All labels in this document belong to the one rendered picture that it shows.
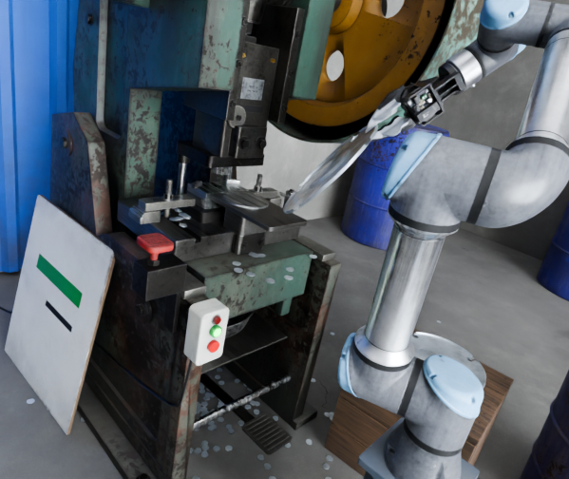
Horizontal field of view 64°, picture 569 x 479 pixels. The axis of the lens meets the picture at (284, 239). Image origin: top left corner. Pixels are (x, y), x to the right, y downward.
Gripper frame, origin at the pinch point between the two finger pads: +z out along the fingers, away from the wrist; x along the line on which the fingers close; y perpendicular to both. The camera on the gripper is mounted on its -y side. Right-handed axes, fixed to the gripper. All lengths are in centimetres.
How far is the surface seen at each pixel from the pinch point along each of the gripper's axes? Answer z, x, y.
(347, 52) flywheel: -12.6, -10.2, -44.6
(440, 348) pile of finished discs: 14, 78, -15
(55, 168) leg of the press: 82, -34, -50
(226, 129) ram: 27.6, -16.6, -17.0
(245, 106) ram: 20.5, -17.9, -20.1
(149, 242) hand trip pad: 51, -11, 12
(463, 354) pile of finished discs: 9, 83, -13
